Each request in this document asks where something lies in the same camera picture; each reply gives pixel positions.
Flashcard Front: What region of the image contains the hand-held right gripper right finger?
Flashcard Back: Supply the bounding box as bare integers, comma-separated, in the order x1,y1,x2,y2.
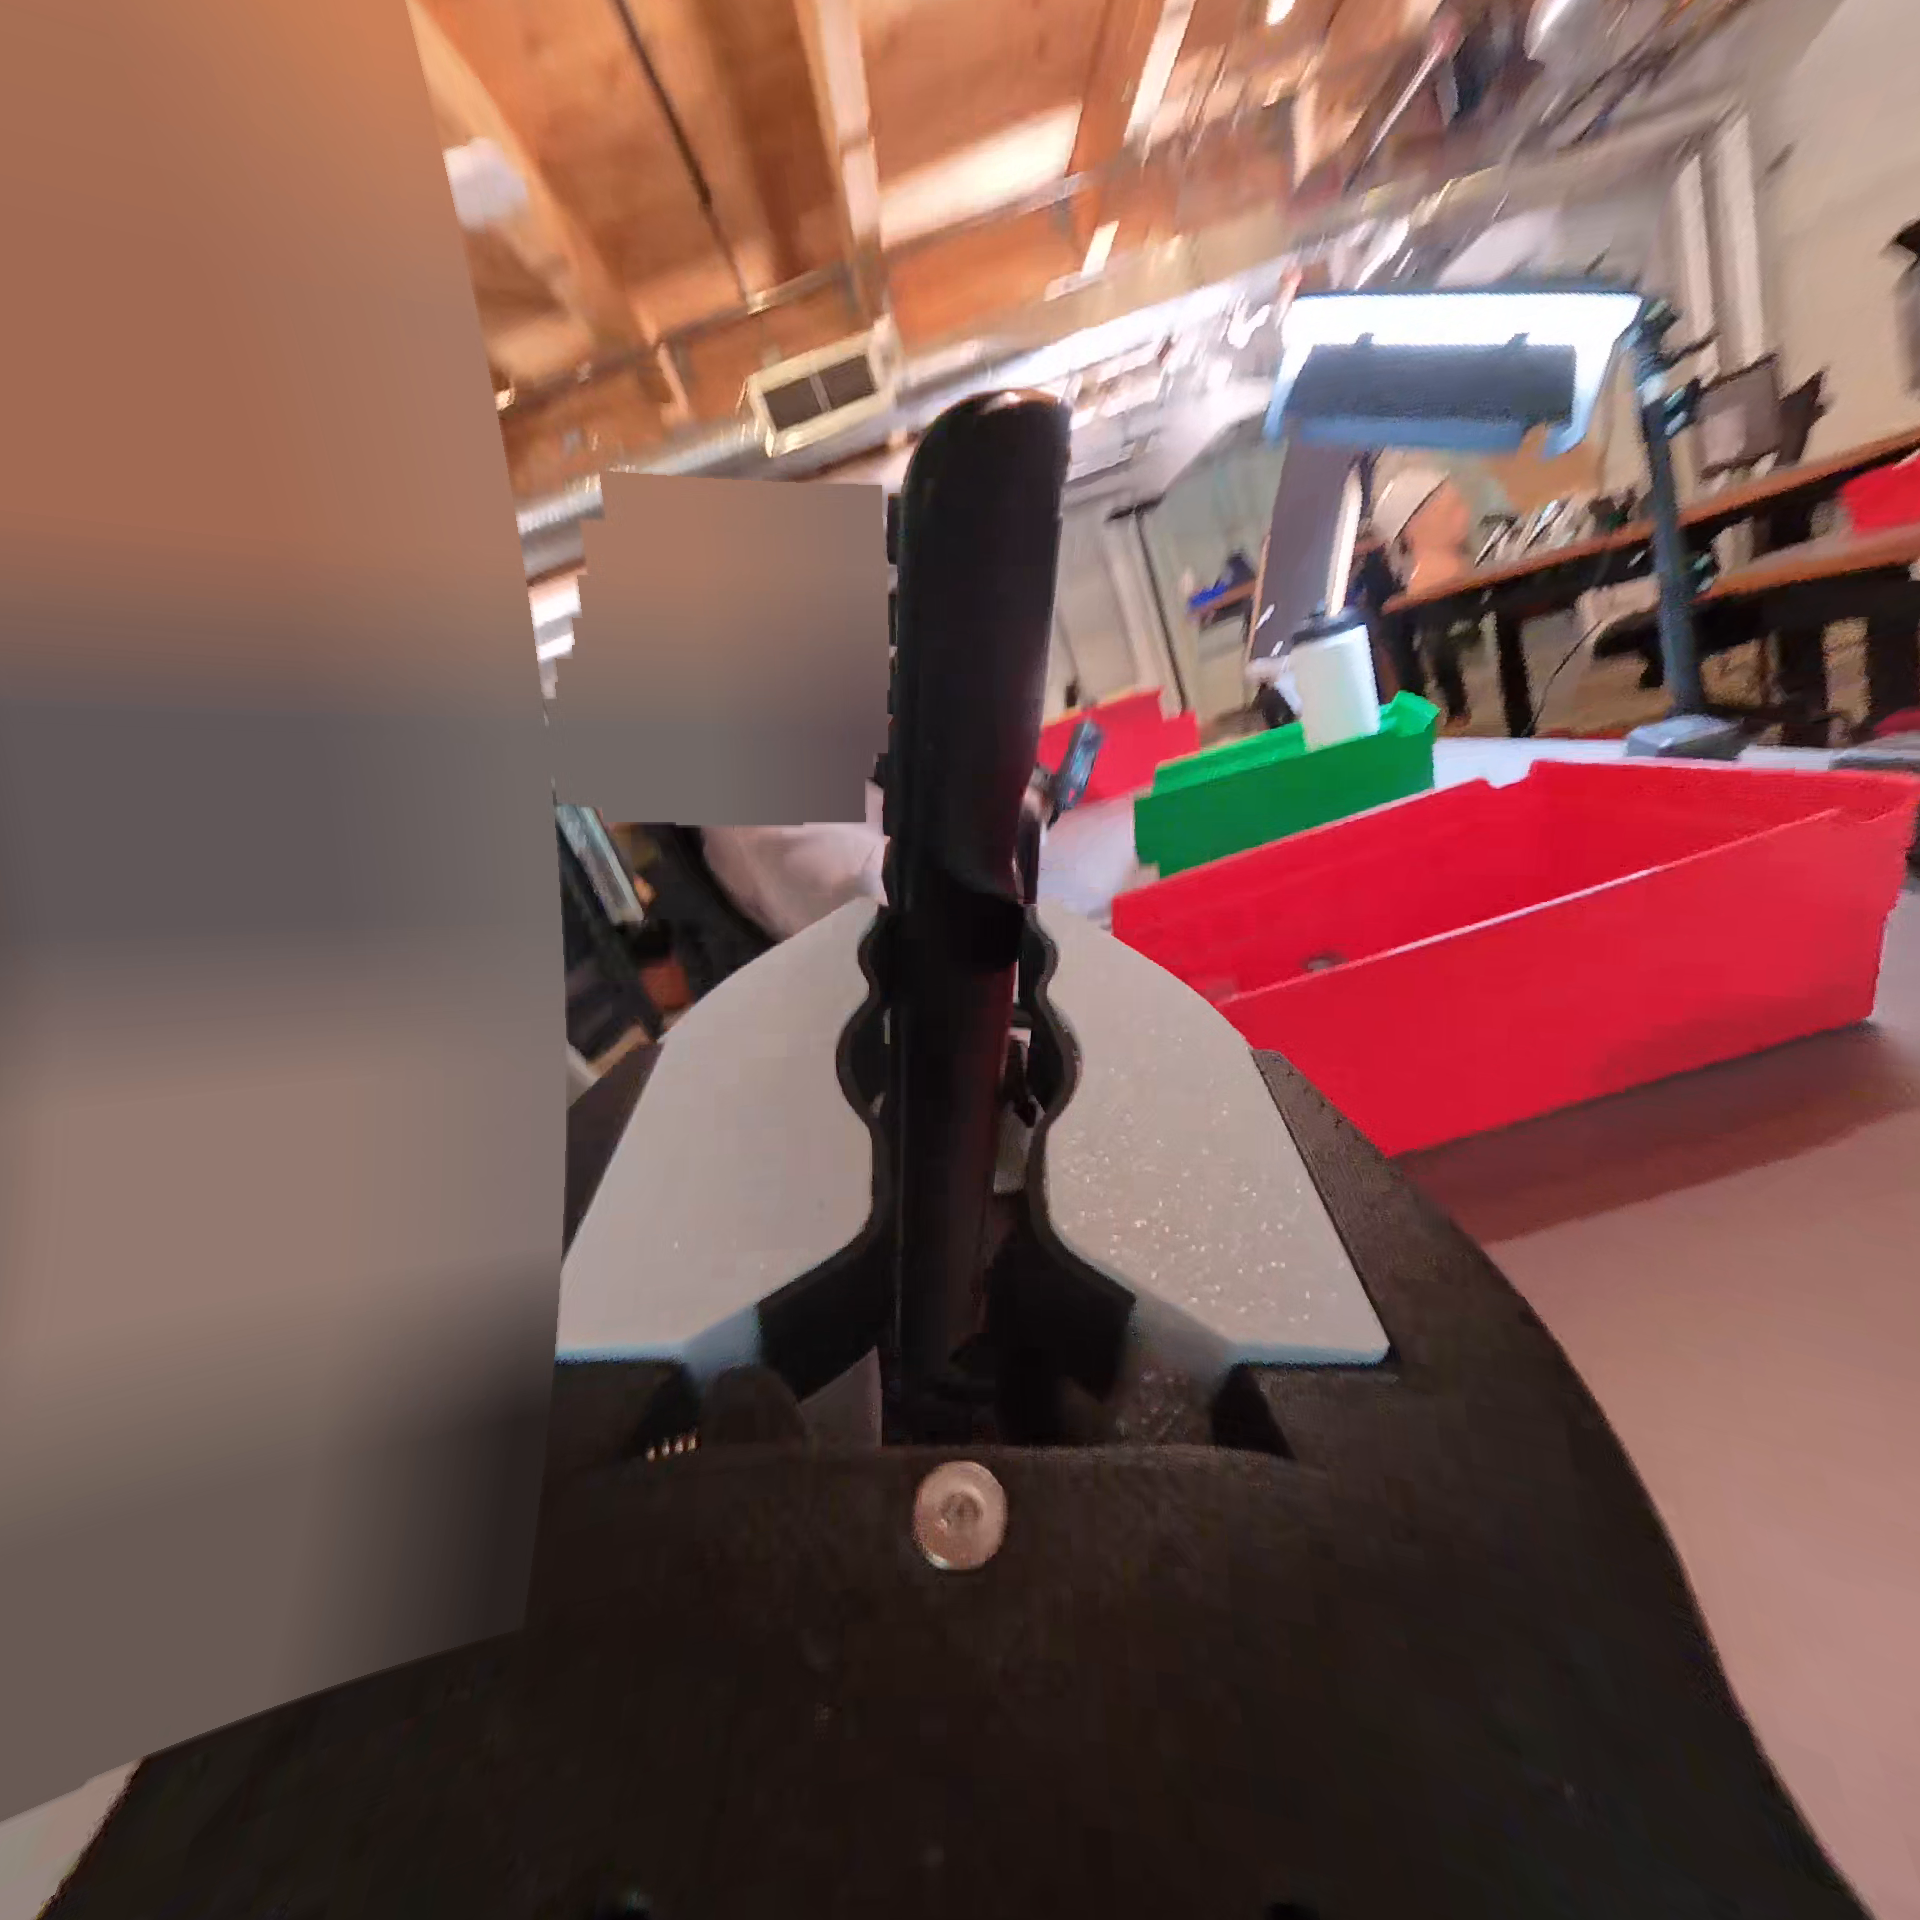
1017,896,1393,1389

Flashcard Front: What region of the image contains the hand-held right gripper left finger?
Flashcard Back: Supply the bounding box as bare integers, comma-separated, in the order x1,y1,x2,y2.
558,896,905,1397

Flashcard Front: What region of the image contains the green plastic bin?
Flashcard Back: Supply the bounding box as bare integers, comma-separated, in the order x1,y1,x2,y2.
1132,692,1441,880

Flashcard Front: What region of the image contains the large red plastic bin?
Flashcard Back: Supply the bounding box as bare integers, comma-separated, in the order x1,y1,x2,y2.
1114,756,1920,1160

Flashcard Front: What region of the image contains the small red plastic bin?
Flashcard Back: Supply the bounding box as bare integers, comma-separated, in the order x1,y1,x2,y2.
1035,688,1203,806

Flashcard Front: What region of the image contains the white bottle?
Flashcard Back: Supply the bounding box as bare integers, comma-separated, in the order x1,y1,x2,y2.
1294,612,1382,751

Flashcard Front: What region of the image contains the white ceiling air vent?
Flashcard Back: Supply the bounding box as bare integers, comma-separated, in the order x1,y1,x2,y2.
748,334,897,453

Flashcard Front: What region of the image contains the black light stand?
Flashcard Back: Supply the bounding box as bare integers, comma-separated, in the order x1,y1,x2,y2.
1628,300,1748,759

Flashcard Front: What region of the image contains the long wooden workbench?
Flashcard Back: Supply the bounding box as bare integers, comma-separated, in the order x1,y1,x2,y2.
1380,434,1920,736

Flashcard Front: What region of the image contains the studio light panel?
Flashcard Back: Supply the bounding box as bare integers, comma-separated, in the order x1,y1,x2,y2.
1263,285,1647,455

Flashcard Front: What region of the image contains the white ceiling lamp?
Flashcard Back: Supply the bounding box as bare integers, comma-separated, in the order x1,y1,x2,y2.
444,140,531,231

